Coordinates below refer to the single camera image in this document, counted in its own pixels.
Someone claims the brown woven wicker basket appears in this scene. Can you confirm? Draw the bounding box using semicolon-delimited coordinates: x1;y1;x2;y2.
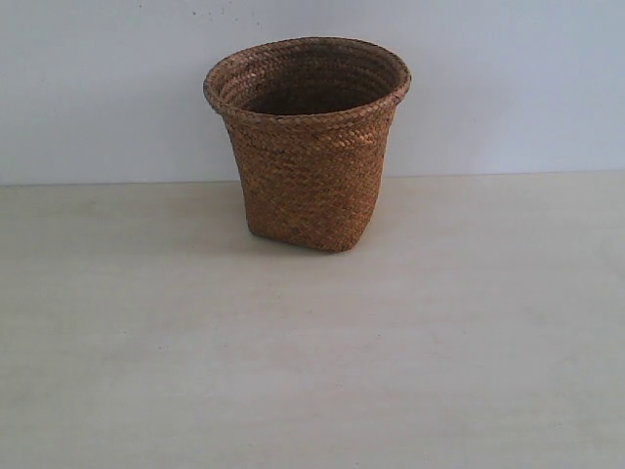
203;37;411;253

